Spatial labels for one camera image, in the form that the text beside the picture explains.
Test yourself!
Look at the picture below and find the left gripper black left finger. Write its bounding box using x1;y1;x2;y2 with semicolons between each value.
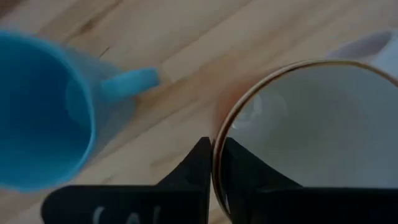
40;136;212;224

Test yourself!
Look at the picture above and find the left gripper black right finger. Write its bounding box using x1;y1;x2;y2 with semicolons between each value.
219;136;398;224

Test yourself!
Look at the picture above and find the orange mug white handle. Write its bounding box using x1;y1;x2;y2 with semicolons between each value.
211;29;398;219

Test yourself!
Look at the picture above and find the light blue mug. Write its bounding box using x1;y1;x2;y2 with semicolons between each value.
0;30;161;192

